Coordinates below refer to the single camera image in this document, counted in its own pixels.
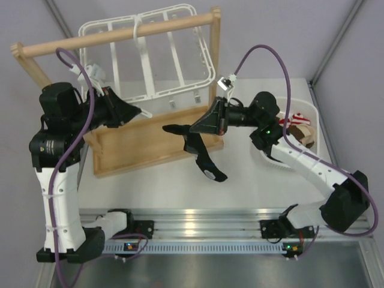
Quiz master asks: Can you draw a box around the white plastic clip hanger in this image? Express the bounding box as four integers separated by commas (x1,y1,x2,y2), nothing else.
80,8,221,118

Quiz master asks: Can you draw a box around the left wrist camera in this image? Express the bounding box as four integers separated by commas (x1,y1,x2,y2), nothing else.
69,64,106,89

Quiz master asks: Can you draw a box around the wooden hanger rack stand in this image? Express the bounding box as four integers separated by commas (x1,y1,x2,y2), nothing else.
11,4,214,178

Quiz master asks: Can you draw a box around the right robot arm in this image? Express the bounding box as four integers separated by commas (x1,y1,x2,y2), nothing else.
190,92,371,238

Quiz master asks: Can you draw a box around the black blue sports sock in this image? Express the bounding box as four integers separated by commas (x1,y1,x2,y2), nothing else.
162,124,227,182

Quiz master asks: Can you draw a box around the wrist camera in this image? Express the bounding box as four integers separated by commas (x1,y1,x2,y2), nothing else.
69,64,106,89
217,74,237,101

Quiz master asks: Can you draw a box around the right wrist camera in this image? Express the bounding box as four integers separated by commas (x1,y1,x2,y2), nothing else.
217,74,237,101

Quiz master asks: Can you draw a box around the white perforated sock basket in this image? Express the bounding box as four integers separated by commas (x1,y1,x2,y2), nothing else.
259,97,320,171

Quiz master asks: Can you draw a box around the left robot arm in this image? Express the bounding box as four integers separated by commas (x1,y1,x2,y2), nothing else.
29,82,141,264

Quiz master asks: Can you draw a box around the white slotted cable duct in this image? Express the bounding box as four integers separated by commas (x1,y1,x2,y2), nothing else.
103,241,302,257

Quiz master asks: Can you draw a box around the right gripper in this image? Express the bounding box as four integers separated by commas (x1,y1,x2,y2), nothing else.
190,97,262,137

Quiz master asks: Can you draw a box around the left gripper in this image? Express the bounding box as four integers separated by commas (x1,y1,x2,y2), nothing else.
69,86,141,134

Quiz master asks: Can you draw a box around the red white striped sock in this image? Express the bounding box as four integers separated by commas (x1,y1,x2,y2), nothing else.
277,113,311,127

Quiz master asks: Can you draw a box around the aluminium mounting rail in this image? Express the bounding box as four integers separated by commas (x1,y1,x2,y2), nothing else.
78,207,374,244

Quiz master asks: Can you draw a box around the beige brown sock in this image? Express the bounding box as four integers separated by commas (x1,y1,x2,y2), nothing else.
287,124,317,149

